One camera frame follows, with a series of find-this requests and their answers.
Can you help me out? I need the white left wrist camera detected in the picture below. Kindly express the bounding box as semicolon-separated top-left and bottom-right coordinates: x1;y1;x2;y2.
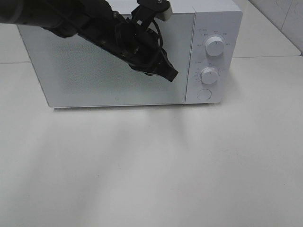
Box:
130;0;172;31

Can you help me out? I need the white microwave oven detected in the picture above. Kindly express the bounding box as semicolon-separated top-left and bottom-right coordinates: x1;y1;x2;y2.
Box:
16;0;244;111

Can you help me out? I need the round white door release button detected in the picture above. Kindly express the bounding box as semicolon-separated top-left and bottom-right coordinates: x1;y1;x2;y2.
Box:
197;89;212;101

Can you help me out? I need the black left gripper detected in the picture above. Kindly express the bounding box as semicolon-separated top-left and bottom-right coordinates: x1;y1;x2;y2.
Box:
104;21;178;82

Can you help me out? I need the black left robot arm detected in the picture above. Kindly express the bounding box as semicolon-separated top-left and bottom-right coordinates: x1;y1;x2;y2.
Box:
0;0;178;81

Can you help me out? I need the white lower timer knob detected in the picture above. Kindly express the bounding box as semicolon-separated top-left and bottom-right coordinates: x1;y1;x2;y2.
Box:
200;67;219;85

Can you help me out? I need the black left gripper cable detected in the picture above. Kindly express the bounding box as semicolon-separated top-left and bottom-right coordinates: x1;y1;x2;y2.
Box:
149;20;164;50

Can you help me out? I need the white upper power knob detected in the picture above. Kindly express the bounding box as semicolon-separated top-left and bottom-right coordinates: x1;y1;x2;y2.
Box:
205;35;224;57

